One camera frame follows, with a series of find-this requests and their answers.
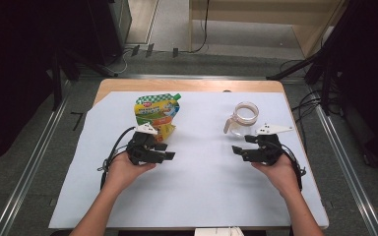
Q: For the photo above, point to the person's left hand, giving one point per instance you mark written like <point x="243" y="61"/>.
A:
<point x="123" y="173"/>

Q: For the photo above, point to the black stand with slanted legs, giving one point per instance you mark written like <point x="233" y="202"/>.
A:
<point x="325" y="55"/>

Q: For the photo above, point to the light wooden shelf unit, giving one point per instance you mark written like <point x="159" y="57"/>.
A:
<point x="311" y="16"/>

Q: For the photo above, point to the dark curtain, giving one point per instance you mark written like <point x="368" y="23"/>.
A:
<point x="374" y="82"/>
<point x="16" y="65"/>

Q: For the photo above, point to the person's right hand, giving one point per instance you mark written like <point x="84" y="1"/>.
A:
<point x="283" y="177"/>

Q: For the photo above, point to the small black floor bracket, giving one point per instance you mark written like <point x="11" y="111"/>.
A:
<point x="149" y="49"/>
<point x="135" y="50"/>
<point x="175" y="52"/>

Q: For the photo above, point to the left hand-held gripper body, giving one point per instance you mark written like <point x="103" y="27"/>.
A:
<point x="142" y="149"/>

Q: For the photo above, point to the clear glass measuring cup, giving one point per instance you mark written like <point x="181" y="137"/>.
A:
<point x="245" y="114"/>

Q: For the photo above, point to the long metal floor rail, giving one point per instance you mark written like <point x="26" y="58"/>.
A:
<point x="351" y="164"/>
<point x="29" y="160"/>

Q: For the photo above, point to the green yellow refill pouch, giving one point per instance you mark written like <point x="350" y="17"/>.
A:
<point x="156" y="109"/>

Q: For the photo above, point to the light blue table mat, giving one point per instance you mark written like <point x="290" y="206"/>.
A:
<point x="193" y="196"/>

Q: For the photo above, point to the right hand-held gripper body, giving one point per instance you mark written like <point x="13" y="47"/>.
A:
<point x="267" y="150"/>

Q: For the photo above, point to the black stand with upright post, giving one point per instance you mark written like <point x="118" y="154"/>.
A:
<point x="56" y="78"/>

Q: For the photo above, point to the white box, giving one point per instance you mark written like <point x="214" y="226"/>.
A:
<point x="220" y="232"/>

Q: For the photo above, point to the black cabinet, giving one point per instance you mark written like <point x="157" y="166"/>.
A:
<point x="111" y="29"/>

